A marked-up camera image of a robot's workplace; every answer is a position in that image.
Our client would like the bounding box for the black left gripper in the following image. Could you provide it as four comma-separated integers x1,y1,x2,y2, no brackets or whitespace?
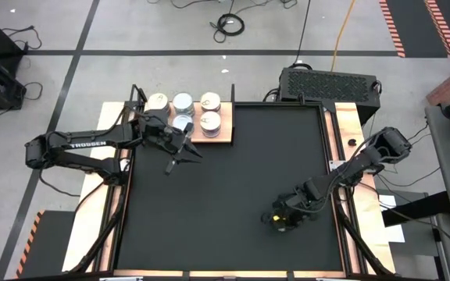
138,109,203,176

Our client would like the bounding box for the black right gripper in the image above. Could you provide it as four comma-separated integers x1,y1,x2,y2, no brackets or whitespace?
262,181,320,233

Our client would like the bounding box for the blue pink salmon can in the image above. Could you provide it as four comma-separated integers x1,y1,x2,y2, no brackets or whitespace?
200,91,223,113
147,92,171,114
199,111,223,139

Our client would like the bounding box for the wooden tray board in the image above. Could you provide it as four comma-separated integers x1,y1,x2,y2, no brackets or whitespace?
130,83,237,146

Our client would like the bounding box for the black table mat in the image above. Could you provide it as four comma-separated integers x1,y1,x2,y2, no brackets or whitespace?
116,103,345,272

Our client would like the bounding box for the white paper sheet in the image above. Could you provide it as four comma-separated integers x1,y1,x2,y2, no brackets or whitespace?
378,194,406,244

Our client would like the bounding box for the black desk support bar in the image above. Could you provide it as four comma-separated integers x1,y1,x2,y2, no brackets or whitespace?
380,190,450,228

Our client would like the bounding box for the black perforated computer case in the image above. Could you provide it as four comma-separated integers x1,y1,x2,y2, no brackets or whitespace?
278,66,382,126

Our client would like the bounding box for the black orange striped floor mat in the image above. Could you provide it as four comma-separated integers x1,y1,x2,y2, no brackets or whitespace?
378,0,450,60
15,209,77,280

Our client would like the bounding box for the black aluminium rig frame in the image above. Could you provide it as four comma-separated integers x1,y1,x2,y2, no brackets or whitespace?
66,99,396,281

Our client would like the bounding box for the coiled black cable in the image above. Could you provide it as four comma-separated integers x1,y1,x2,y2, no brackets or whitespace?
208,12,246,44

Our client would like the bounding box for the black hanging cable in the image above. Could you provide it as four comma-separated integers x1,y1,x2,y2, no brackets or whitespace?
291,0,312,67

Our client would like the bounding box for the yellow hanging cord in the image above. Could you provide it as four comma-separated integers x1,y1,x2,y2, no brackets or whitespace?
329,0,357,73

